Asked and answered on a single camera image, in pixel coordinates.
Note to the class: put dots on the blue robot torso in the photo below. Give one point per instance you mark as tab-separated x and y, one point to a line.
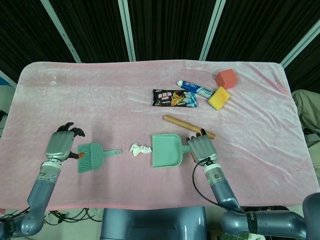
150	222

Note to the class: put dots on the white tissue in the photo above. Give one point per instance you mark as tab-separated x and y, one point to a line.
138	149

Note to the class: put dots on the pink velvet tablecloth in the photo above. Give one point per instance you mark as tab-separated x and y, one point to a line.
100	100

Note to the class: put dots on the wooden rolling pin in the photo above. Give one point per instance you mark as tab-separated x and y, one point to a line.
182	124

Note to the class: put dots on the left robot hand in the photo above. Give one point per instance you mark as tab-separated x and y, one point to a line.
58	145

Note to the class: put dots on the green hand broom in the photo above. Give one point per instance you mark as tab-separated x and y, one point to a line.
93	157

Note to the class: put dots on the red foam cube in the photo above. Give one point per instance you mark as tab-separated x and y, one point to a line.
226	78

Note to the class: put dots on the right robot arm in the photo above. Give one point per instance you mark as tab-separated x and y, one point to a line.
222	187

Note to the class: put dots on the grey aluminium partition post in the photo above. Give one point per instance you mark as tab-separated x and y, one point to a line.
300	45
7	78
212	30
127	30
61	31

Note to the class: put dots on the blue white toothpaste tube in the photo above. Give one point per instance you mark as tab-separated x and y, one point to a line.
192	86

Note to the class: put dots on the green grid box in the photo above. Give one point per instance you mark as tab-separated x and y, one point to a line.
235	236

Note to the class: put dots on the grey cloth heap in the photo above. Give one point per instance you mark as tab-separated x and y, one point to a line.
307	112

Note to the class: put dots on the yellow sponge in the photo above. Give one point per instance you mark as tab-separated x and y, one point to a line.
218	98

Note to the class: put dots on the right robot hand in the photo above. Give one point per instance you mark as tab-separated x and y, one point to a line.
202	148

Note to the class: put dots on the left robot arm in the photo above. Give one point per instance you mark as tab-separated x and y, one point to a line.
40	190

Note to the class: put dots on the dark snack packet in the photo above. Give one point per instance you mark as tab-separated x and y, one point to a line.
172	98

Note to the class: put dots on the green plastic dustpan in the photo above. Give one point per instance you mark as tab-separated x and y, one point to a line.
165	151

